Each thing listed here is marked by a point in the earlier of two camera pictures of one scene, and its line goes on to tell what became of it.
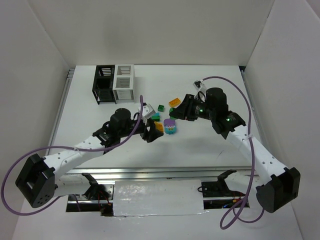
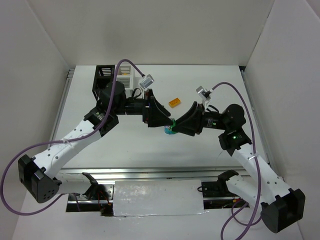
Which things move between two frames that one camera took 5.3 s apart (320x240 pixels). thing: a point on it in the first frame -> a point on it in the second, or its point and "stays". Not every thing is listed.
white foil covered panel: x=155 y=197 stays
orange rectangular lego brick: x=174 y=103 stays
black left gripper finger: x=150 y=123 -> x=158 y=104
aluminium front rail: x=153 y=173 stays
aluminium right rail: x=254 y=110 stays
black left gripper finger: x=150 y=133 -> x=157 y=119
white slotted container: x=123 y=87 stays
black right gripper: x=187 y=107 -> x=198 y=119
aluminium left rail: x=70 y=75 stays
